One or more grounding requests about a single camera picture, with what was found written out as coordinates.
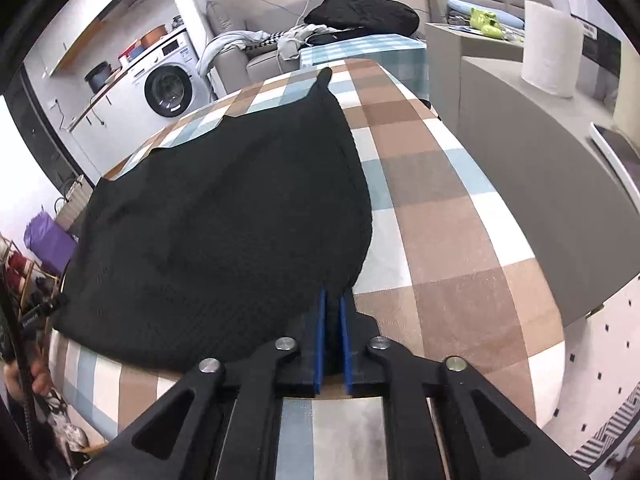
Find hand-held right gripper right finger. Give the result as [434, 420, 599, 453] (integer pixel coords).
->
[340, 292, 592, 480]

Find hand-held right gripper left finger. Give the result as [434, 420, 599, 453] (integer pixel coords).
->
[75, 287, 329, 480]

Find black knit sweater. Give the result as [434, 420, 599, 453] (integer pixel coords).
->
[52, 66, 374, 376]

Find pale grey clothes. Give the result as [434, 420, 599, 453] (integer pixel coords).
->
[277, 25, 326, 59]

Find person's left hand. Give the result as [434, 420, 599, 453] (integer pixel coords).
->
[2, 357, 52, 400]

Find wooden shoe rack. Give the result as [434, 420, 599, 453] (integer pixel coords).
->
[0, 232, 57, 312]

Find purple bag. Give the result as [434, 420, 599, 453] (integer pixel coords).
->
[24, 212, 79, 277]

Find woven laundry basket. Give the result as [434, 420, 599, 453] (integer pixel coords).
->
[54, 175, 96, 234]

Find brown blue checked tablecloth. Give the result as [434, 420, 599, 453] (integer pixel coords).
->
[47, 57, 567, 461]

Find dark door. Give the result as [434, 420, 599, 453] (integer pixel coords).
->
[0, 65, 96, 192]

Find white kitchen base cabinet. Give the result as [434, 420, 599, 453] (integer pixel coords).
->
[67, 67, 167, 187]

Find black cooking pot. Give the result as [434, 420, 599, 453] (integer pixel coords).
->
[84, 61, 112, 94]

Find white dotted cloth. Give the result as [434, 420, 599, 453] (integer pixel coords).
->
[542, 280, 640, 442]

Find white washing machine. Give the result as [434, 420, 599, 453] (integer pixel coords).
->
[127, 27, 217, 119]

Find long grey cabinet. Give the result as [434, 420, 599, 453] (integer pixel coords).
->
[457, 55, 640, 329]

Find red box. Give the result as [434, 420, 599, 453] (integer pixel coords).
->
[118, 42, 144, 67]

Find zigzag patterned cloth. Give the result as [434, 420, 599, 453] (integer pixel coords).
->
[570, 394, 640, 469]

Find beige sofa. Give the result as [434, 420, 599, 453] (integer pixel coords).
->
[207, 0, 322, 92]

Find copper coloured pot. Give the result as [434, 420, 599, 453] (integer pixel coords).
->
[140, 25, 169, 47]

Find small grey cabinet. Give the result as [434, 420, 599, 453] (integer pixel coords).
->
[425, 22, 526, 127]

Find houndstooth pillow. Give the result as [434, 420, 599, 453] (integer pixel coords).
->
[247, 32, 287, 54]

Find light blue blanket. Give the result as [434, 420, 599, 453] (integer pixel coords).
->
[196, 30, 274, 79]

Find white flat device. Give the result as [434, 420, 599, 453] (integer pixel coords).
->
[589, 121, 640, 202]

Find black padded jacket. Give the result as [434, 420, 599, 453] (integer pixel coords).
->
[304, 0, 420, 39]

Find green plush toy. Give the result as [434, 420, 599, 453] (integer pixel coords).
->
[469, 7, 504, 39]

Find white paper towel roll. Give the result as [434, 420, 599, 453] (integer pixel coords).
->
[521, 0, 585, 99]

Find light blue pillow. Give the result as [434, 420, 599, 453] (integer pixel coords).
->
[446, 0, 526, 29]

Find black box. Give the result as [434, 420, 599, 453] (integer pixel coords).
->
[582, 25, 624, 107]

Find white wall cabinet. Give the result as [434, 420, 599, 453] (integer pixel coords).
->
[47, 0, 177, 77]

